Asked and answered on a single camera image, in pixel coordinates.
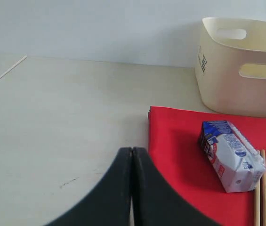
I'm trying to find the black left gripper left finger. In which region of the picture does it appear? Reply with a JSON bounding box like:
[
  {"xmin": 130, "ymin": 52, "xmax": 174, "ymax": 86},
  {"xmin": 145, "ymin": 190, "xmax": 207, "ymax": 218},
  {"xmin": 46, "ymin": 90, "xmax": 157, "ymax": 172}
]
[{"xmin": 48, "ymin": 147, "xmax": 132, "ymax": 226}]

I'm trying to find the right wooden chopstick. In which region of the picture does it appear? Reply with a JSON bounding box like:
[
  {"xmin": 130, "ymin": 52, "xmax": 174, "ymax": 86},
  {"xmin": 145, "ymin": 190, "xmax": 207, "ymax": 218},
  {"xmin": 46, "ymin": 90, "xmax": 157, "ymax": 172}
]
[{"xmin": 260, "ymin": 149, "xmax": 266, "ymax": 226}]

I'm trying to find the left wooden chopstick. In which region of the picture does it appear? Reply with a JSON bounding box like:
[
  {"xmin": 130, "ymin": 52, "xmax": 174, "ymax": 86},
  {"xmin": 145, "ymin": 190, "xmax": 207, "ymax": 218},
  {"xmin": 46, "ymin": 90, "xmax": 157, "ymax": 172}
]
[{"xmin": 253, "ymin": 178, "xmax": 261, "ymax": 226}]

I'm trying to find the cream plastic bin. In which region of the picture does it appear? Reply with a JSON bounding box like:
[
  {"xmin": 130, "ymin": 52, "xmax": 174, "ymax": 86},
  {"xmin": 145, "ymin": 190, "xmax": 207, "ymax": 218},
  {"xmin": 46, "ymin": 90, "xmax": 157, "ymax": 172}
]
[{"xmin": 195, "ymin": 17, "xmax": 266, "ymax": 117}]

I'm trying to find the wooden chopstick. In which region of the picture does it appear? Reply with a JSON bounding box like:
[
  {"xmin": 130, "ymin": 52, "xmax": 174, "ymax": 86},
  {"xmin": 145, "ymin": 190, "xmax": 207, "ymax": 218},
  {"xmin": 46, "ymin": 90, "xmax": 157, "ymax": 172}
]
[
  {"xmin": 260, "ymin": 149, "xmax": 266, "ymax": 226},
  {"xmin": 253, "ymin": 178, "xmax": 261, "ymax": 226}
]

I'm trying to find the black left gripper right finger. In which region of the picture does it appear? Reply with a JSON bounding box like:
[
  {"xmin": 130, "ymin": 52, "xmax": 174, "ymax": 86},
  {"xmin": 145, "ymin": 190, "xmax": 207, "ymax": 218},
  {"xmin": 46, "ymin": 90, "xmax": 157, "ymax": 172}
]
[{"xmin": 131, "ymin": 147, "xmax": 219, "ymax": 226}]

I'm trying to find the red scalloped table cloth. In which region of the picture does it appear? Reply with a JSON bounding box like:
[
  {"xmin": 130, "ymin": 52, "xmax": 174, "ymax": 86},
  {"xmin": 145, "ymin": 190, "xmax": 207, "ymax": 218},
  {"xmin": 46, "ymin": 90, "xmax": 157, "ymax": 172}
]
[{"xmin": 148, "ymin": 106, "xmax": 266, "ymax": 226}]

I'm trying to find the blue white milk carton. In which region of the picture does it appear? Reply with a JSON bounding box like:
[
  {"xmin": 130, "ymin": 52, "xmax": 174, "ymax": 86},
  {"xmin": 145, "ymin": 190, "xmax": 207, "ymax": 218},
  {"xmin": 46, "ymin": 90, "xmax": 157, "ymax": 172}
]
[{"xmin": 198, "ymin": 121, "xmax": 266, "ymax": 193}]

